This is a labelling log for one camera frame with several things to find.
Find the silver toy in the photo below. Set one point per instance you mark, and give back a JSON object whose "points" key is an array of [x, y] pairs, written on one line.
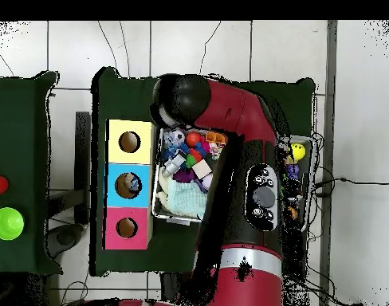
{"points": [[173, 162]]}

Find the mint green cloth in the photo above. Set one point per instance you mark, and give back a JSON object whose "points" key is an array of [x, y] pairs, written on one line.
{"points": [[185, 199]]}

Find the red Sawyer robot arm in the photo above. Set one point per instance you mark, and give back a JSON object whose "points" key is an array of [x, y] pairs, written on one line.
{"points": [[239, 121]]}

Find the clear mesh bin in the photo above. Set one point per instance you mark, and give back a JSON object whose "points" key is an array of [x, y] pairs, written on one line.
{"points": [[157, 207]]}

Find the wooden box with three holes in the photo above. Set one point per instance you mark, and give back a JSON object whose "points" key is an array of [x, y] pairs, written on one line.
{"points": [[115, 185]]}

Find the small wooden block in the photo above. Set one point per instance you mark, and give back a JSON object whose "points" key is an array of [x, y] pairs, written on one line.
{"points": [[201, 169]]}

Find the small red ball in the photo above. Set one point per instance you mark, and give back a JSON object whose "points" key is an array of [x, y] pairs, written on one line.
{"points": [[193, 139]]}

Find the orange plastic toy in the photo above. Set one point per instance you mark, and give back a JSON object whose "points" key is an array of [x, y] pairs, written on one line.
{"points": [[213, 137]]}

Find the yellow smiley ball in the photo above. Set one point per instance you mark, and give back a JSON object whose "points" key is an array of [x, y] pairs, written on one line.
{"points": [[298, 152]]}

